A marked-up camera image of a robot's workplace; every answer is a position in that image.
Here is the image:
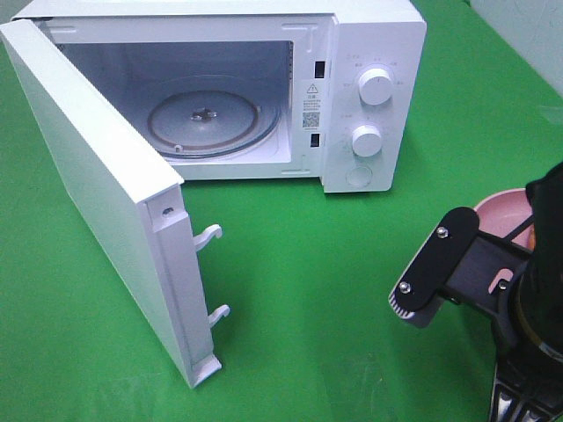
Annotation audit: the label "white microwave oven body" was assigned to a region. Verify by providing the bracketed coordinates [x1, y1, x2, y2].
[8, 1, 427, 193]

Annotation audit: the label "white microwave door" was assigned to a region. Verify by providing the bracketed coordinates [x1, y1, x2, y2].
[1, 19, 230, 387]

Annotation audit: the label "glass microwave turntable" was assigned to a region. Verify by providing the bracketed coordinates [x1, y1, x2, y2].
[147, 75, 285, 159]

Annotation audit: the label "upper white microwave knob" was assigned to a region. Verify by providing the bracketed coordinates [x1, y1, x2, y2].
[358, 67, 393, 106]

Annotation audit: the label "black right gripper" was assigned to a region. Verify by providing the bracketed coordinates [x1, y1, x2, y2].
[487, 256, 562, 421]

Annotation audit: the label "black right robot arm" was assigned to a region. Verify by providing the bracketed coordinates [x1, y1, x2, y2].
[488, 164, 562, 421]

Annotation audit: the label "lower white microwave knob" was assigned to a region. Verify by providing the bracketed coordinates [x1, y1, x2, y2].
[352, 125, 383, 157]

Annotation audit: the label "white microwave knob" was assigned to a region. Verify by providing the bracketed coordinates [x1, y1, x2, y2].
[352, 125, 383, 157]
[358, 67, 393, 106]

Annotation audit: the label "pink round plate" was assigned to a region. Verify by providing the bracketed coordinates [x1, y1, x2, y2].
[474, 188, 531, 237]

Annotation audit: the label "round door release button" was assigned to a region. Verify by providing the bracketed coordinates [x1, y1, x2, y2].
[346, 166, 373, 188]

